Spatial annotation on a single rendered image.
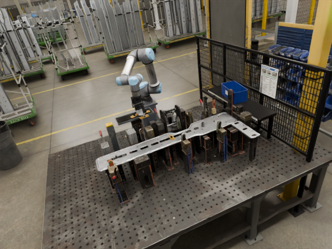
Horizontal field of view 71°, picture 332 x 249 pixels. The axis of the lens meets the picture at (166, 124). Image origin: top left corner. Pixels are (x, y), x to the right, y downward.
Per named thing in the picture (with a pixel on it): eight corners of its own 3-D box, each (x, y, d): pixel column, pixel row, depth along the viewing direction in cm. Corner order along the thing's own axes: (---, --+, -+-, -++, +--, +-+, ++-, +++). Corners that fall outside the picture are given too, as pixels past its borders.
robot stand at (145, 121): (142, 129, 291) (135, 101, 270) (156, 124, 296) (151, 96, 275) (146, 137, 274) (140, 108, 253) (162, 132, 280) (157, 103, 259)
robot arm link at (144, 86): (141, 92, 266) (138, 81, 258) (151, 91, 263) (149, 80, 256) (138, 97, 256) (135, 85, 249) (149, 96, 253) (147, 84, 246)
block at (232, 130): (231, 157, 225) (231, 134, 210) (224, 151, 234) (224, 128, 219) (239, 154, 227) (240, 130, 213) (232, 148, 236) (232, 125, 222)
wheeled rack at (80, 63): (91, 74, 757) (72, 16, 664) (60, 82, 730) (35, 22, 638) (85, 61, 911) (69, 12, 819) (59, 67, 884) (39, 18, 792)
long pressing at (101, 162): (99, 175, 187) (98, 173, 187) (95, 159, 206) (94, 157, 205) (239, 121, 224) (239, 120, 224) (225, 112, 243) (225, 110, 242)
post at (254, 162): (253, 165, 212) (255, 140, 197) (245, 158, 221) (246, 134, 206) (258, 163, 213) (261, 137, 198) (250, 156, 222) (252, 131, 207)
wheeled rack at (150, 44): (109, 64, 823) (94, 10, 731) (105, 58, 906) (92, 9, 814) (159, 53, 864) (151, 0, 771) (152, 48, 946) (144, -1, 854)
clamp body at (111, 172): (119, 207, 193) (107, 176, 174) (115, 195, 205) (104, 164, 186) (131, 202, 196) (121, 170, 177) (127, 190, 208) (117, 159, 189)
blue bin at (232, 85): (233, 104, 246) (233, 93, 239) (221, 93, 271) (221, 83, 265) (247, 101, 248) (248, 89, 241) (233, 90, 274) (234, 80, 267)
